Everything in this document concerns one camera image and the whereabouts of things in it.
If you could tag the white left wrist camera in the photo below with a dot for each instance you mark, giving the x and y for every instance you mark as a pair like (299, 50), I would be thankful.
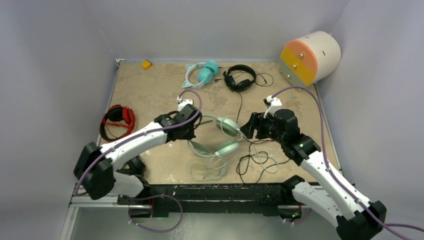
(182, 102)

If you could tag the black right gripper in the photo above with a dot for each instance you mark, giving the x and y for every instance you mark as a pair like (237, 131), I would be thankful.
(256, 122)

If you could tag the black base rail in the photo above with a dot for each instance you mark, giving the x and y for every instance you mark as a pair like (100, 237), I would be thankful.
(268, 199)

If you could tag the round pastel drawer box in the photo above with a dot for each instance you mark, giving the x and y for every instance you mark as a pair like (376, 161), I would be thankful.
(310, 58)

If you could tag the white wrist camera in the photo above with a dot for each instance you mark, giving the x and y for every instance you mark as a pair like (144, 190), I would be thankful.
(182, 102)
(273, 104)

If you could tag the black blue gaming headphones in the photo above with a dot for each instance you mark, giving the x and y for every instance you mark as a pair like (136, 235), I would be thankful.
(135, 167)

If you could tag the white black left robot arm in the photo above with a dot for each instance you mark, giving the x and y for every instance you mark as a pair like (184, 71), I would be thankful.
(97, 167)

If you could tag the small black headphones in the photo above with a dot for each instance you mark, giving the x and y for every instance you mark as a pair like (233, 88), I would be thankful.
(239, 78)

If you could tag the teal cat ear headphones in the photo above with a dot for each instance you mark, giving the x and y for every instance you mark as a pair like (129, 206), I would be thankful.
(208, 70)

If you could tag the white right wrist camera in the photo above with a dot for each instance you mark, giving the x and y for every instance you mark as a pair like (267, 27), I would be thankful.
(273, 104)

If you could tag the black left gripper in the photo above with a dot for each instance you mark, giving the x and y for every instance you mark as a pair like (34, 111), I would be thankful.
(189, 134)

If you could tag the mint green headphones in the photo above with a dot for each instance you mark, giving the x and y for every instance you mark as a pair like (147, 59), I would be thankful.
(216, 168)

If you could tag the red headphones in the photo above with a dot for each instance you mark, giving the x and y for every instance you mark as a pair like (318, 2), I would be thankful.
(117, 116)

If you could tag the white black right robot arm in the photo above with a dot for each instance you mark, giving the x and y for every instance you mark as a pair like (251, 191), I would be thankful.
(354, 216)

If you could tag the small yellow block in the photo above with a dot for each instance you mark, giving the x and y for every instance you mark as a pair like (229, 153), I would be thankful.
(146, 64)

